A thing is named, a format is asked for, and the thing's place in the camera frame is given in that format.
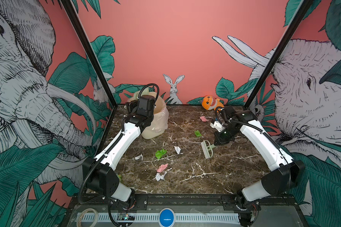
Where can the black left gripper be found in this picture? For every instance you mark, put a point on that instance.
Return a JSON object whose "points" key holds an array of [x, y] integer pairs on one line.
{"points": [[130, 105]]}

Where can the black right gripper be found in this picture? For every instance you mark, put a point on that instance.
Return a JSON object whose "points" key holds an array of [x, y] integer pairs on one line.
{"points": [[217, 138]]}

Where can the beige bin with plastic liner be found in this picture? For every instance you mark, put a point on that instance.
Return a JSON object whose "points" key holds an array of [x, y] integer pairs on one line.
{"points": [[160, 121]]}

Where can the green hand brush white bristles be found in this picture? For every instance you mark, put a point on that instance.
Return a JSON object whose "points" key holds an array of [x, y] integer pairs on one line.
{"points": [[207, 148]]}

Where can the pink paper scrap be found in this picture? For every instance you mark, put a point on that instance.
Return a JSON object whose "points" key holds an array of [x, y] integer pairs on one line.
{"points": [[204, 119], [162, 167]]}

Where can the green plastic dustpan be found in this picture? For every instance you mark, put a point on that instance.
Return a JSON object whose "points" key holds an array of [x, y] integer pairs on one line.
{"points": [[136, 95]]}

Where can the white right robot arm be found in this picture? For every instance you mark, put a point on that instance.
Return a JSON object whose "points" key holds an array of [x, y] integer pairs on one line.
{"points": [[285, 172]]}

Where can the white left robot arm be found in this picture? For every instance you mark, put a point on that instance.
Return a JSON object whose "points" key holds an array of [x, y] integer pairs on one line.
{"points": [[99, 172]]}

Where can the white paper scrap left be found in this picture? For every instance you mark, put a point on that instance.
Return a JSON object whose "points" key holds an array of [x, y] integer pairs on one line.
{"points": [[139, 158]]}

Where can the white paper scrap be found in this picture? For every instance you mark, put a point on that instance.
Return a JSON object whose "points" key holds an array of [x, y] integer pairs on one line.
{"points": [[177, 149], [139, 158]]}

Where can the green crumpled paper left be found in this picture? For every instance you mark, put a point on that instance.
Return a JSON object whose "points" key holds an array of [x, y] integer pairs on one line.
{"points": [[160, 153]]}

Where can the white paper scrap centre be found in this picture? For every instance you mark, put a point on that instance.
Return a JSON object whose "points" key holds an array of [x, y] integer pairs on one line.
{"points": [[177, 149]]}

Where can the pink paper scrap front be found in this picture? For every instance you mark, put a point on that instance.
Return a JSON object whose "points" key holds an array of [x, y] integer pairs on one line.
{"points": [[162, 167]]}

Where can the white crumpled paper front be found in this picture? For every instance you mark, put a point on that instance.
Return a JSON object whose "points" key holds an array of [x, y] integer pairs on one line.
{"points": [[160, 176]]}

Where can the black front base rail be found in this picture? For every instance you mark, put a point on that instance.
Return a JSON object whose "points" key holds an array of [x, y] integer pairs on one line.
{"points": [[140, 202]]}

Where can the white slotted cable duct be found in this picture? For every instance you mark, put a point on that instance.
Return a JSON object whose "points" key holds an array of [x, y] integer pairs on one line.
{"points": [[225, 218]]}

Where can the black left corner frame post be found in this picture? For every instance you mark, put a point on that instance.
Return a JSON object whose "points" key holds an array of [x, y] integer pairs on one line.
{"points": [[77, 25]]}

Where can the black corner frame post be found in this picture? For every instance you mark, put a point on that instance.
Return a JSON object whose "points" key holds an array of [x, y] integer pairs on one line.
{"points": [[77, 25], [292, 27]]}

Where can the black right corner frame post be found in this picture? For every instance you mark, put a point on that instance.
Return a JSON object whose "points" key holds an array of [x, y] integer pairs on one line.
{"points": [[292, 27]]}

